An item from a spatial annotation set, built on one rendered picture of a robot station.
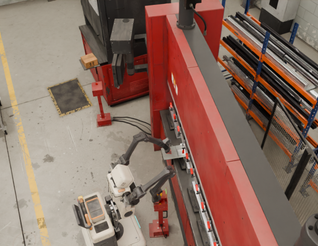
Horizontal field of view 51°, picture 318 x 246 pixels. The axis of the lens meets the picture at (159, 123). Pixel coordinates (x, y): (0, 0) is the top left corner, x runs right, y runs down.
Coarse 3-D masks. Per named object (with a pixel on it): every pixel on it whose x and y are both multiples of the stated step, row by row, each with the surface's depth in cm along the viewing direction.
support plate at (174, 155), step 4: (172, 148) 403; (176, 148) 403; (180, 148) 403; (164, 152) 399; (172, 152) 399; (176, 152) 399; (164, 156) 395; (168, 156) 395; (172, 156) 395; (176, 156) 395; (180, 156) 395; (184, 156) 395
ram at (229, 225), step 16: (176, 64) 358; (176, 80) 371; (176, 96) 385; (192, 96) 305; (192, 112) 315; (192, 128) 326; (192, 144) 337; (208, 144) 274; (208, 160) 282; (208, 176) 290; (224, 176) 242; (208, 192) 299; (224, 192) 249; (208, 208) 308; (224, 208) 255; (224, 224) 262; (240, 224) 222; (224, 240) 269; (240, 240) 227
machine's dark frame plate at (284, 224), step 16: (176, 16) 361; (192, 32) 339; (192, 48) 320; (208, 48) 319; (208, 64) 302; (208, 80) 287; (224, 80) 287; (224, 96) 273; (224, 112) 260; (240, 112) 260; (240, 128) 248; (240, 144) 238; (256, 144) 237; (240, 160) 228; (256, 160) 228; (256, 176) 219; (272, 176) 219; (256, 192) 211; (272, 192) 211; (272, 208) 203; (288, 208) 203; (272, 224) 196; (288, 224) 196; (288, 240) 189
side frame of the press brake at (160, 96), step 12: (204, 0) 385; (216, 0) 384; (156, 12) 368; (168, 12) 368; (204, 12) 371; (216, 12) 373; (156, 24) 370; (216, 24) 385; (156, 36) 381; (204, 36) 393; (216, 36) 396; (156, 48) 393; (216, 48) 409; (156, 60) 405; (216, 60) 422; (156, 72) 418; (156, 84) 432; (156, 96) 446; (168, 96) 450; (156, 108) 463; (168, 108) 467; (156, 120) 479; (156, 132) 498; (156, 144) 518
